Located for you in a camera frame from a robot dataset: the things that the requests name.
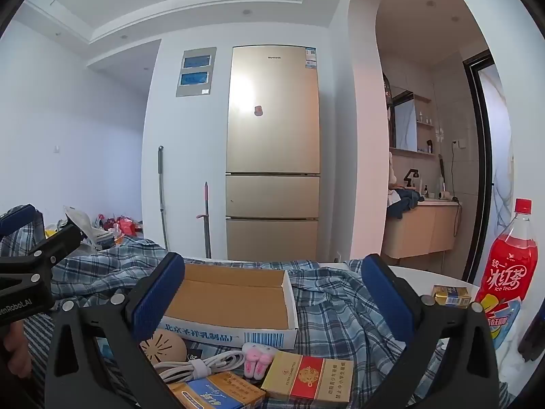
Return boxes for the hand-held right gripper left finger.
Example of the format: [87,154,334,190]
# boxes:
[45,252,201,409]

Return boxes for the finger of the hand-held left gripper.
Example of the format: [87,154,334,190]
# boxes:
[23,220,87,283]
[0,203,43,260]

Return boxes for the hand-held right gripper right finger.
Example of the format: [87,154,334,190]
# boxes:
[361,253,500,409]

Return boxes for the round beige disc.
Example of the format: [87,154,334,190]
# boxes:
[140,328,188,365]

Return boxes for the white cardboard box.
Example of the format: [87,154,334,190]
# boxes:
[159,260,299,348]

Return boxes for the white charging cable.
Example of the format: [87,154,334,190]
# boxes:
[158,349,244,383]

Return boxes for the red and gold cigarette pack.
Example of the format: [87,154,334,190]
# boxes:
[261,351,354,403]

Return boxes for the blue and yellow cigarette pack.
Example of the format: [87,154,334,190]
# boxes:
[168,370,267,409]

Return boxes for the pink bunny plush charm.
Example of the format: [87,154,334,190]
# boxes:
[242,342,277,378]

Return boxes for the person's left hand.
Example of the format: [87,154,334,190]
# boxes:
[2,321,34,378]

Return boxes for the white plastic bag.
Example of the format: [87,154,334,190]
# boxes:
[64,205,124,250]

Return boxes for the pile of red things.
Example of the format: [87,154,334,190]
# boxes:
[97,213,137,235]

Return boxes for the blue plaid shirt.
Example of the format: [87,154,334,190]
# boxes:
[0,209,448,409]

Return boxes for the beige vanity cabinet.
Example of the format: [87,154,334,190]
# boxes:
[381,199,463,260]

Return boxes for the blue clothes pile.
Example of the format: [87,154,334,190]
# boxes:
[387,187,425,220]

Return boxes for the red iced tea bottle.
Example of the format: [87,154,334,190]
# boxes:
[474,198,539,346]

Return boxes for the bathroom mirror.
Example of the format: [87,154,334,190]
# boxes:
[391,89,418,152]

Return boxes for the gold refrigerator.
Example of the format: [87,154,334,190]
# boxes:
[224,45,321,261]

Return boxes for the pink-handled broom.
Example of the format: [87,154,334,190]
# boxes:
[197,181,212,260]

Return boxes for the black door frame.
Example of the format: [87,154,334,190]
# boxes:
[463,49,495,282]

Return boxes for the beige wall shelf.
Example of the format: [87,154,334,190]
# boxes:
[415,94,437,156]

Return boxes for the grey wall electrical panel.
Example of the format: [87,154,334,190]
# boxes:
[176,47,217,99]

